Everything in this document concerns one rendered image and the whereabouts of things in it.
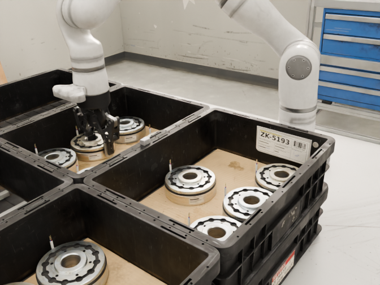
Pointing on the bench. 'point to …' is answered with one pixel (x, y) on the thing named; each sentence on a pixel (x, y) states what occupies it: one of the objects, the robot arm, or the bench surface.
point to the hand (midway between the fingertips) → (100, 146)
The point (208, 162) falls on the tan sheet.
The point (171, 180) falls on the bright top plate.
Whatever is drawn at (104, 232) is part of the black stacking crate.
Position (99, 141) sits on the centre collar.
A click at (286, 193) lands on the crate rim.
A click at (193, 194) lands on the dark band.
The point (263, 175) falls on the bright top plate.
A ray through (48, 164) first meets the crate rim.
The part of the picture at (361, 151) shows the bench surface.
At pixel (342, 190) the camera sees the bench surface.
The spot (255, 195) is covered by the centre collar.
